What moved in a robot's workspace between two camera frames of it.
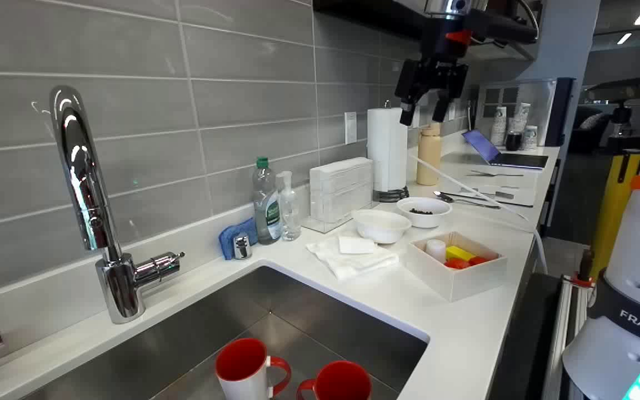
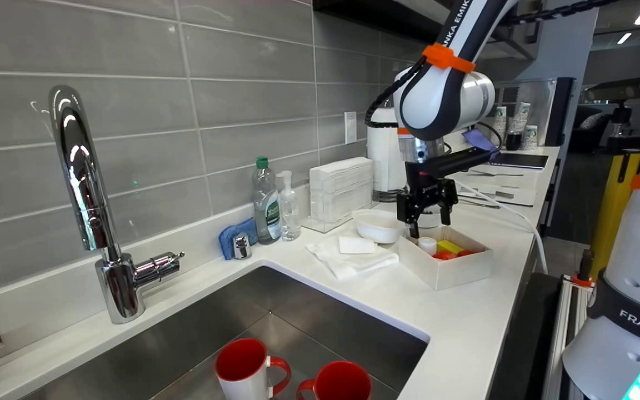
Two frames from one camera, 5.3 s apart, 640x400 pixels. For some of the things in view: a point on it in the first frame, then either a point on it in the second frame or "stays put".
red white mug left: x=244 y=369 stays put
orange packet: x=467 y=262 -> x=449 y=255
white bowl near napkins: x=380 y=226 stays put
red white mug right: x=338 y=380 stays put
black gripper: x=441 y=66 -> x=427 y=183
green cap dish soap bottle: x=263 y=189 stays put
